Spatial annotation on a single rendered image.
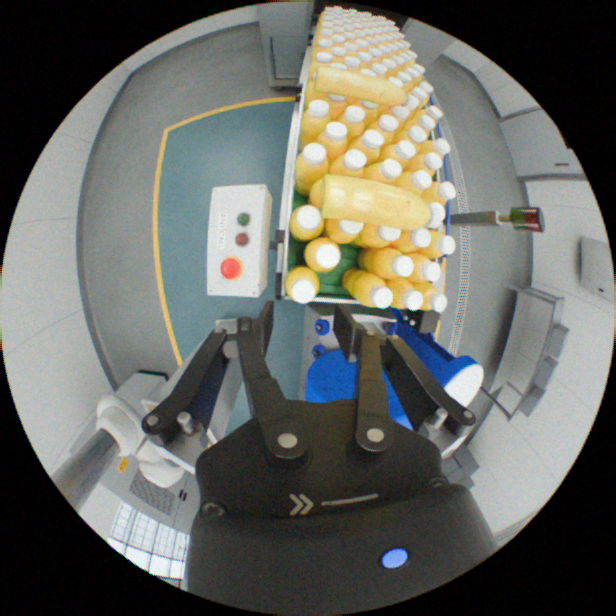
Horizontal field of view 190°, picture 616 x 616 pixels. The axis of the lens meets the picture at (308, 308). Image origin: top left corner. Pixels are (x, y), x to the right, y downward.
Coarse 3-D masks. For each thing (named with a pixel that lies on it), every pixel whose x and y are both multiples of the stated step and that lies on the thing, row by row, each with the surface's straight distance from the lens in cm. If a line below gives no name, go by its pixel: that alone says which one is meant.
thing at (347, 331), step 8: (336, 304) 21; (336, 312) 20; (344, 312) 18; (336, 320) 20; (344, 320) 17; (352, 320) 17; (336, 328) 20; (344, 328) 17; (352, 328) 15; (360, 328) 15; (336, 336) 20; (344, 336) 17; (352, 336) 15; (344, 344) 17; (352, 344) 16; (344, 352) 17; (352, 352) 16; (352, 360) 16
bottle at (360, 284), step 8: (344, 272) 55; (352, 272) 50; (360, 272) 46; (368, 272) 45; (344, 280) 52; (352, 280) 46; (360, 280) 42; (368, 280) 40; (376, 280) 40; (344, 288) 54; (352, 288) 44; (360, 288) 41; (368, 288) 39; (360, 296) 41; (368, 296) 39; (368, 304) 41
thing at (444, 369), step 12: (396, 312) 153; (408, 336) 101; (420, 336) 132; (432, 336) 118; (420, 348) 92; (432, 348) 122; (432, 360) 85; (444, 360) 83; (456, 360) 82; (468, 360) 84; (432, 372) 82; (444, 372) 80; (456, 372) 78; (444, 384) 78
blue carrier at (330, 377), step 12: (324, 360) 49; (336, 360) 50; (312, 372) 44; (324, 372) 45; (336, 372) 46; (348, 372) 46; (384, 372) 49; (312, 384) 41; (324, 384) 41; (336, 384) 42; (348, 384) 42; (312, 396) 40; (324, 396) 38; (336, 396) 39; (348, 396) 39; (396, 396) 42; (396, 408) 39; (396, 420) 38
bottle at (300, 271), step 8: (296, 264) 51; (304, 264) 50; (288, 272) 44; (296, 272) 38; (304, 272) 37; (312, 272) 39; (288, 280) 38; (296, 280) 35; (312, 280) 37; (288, 288) 37
